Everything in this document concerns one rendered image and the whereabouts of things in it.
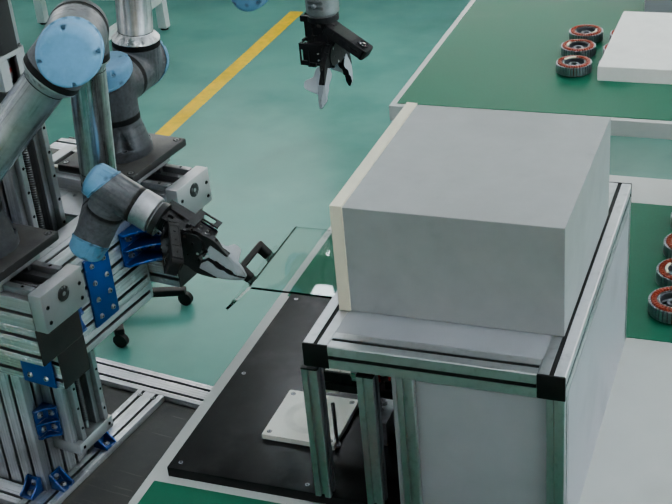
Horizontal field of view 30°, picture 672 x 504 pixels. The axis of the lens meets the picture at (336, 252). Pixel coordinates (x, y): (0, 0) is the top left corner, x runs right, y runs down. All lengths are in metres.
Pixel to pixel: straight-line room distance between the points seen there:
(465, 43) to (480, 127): 2.04
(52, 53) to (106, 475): 1.39
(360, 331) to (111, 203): 0.62
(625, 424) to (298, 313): 0.78
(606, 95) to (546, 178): 1.79
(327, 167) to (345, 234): 3.17
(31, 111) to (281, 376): 0.75
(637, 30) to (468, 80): 1.05
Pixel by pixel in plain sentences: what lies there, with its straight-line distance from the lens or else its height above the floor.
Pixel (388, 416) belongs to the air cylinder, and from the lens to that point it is 2.39.
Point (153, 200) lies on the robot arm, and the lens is 2.45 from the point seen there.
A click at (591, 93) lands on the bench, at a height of 0.75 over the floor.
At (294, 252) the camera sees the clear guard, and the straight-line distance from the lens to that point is 2.46.
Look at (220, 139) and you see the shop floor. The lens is 5.63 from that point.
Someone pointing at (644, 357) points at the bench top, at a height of 0.75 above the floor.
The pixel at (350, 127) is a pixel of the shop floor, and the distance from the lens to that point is 5.60.
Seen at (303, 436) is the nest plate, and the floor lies 0.78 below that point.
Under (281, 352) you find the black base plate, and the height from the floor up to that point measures 0.77.
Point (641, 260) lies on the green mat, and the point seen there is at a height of 0.75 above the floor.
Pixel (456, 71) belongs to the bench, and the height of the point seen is 0.75.
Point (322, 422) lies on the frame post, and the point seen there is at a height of 0.94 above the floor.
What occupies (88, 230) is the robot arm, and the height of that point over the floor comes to 1.14.
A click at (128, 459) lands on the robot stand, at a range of 3.41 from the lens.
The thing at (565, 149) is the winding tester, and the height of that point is 1.32.
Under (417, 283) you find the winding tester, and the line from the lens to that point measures 2.09.
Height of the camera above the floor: 2.27
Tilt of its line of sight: 29 degrees down
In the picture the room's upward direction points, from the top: 5 degrees counter-clockwise
